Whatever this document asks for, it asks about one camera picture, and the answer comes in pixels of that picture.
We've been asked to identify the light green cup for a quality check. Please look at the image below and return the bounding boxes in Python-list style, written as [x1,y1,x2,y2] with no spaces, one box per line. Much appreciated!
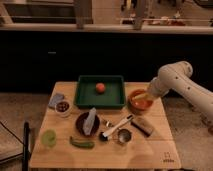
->
[41,130,56,147]

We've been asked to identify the green plastic tray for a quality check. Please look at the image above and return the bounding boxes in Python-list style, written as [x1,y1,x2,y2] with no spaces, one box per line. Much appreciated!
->
[74,75,126,109]

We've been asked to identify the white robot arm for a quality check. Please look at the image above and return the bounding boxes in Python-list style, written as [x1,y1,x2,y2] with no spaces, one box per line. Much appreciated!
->
[147,61,213,135]

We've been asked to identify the black chair back post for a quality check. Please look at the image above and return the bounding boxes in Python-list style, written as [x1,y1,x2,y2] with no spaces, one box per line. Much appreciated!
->
[22,122,30,171]

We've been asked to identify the white bowl with brown contents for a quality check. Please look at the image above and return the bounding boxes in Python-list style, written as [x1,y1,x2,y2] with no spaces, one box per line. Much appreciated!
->
[55,100,70,117]

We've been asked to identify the red bowl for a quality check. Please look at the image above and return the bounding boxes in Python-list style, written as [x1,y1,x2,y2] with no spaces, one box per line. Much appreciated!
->
[128,89,153,111]

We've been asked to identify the dark brown plate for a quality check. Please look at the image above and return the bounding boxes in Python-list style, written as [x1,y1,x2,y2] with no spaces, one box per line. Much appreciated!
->
[75,112,100,137]

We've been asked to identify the small metal cup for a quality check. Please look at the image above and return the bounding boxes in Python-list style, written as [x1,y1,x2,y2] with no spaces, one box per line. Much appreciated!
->
[118,129,132,145]

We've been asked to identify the blue grey sponge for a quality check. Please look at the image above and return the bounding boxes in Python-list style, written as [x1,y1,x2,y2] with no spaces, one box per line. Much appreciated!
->
[48,93,64,109]

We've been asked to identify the orange tomato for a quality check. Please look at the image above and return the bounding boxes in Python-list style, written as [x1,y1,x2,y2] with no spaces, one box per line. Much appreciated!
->
[95,83,106,93]

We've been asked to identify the yellow banana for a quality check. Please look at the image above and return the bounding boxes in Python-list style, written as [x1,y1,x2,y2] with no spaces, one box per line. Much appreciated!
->
[132,93,148,100]

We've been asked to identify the green pepper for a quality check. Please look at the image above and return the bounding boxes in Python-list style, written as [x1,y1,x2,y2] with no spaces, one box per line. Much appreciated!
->
[69,137,95,149]

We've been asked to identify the grey folded cloth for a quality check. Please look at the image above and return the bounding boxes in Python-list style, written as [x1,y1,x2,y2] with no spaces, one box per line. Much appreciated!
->
[83,108,96,135]

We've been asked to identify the wooden brush black edge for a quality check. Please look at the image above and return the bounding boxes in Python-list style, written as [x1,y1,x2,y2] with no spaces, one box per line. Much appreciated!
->
[131,117,154,137]

